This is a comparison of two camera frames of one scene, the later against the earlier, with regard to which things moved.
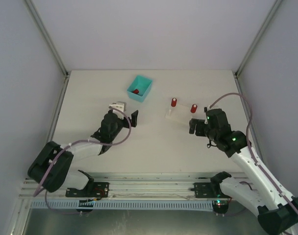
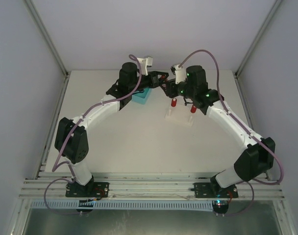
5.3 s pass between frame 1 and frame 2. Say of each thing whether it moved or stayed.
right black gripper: moved
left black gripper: moved
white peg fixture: stayed
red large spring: stayed
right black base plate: stayed
